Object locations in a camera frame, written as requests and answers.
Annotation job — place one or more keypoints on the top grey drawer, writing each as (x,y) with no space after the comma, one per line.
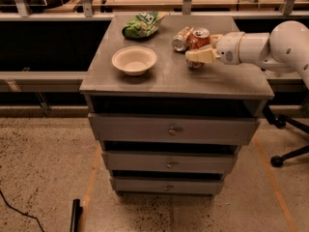
(168,129)

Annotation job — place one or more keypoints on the white paper bowl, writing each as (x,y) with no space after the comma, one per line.
(134,60)

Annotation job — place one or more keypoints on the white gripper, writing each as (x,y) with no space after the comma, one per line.
(228,48)

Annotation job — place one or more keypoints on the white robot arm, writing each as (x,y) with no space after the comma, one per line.
(284,50)

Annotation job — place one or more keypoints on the grey drawer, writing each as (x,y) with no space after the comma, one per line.
(166,186)
(168,129)
(133,161)

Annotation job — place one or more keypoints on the green rice chip bag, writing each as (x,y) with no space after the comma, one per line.
(143,25)

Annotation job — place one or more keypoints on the metal railing frame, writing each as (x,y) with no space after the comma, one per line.
(105,9)

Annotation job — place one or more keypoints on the silver gold can lying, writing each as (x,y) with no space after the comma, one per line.
(181,39)

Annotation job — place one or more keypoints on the middle grey drawer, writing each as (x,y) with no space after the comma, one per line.
(133,161)

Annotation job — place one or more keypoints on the grey drawer cabinet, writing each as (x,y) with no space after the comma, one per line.
(170,88)

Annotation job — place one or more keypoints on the red coke can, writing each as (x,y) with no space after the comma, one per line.
(198,38)

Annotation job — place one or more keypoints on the black bar on floor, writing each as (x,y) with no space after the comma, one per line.
(75,213)

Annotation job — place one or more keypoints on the bottom grey drawer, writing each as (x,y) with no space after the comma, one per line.
(166,186)

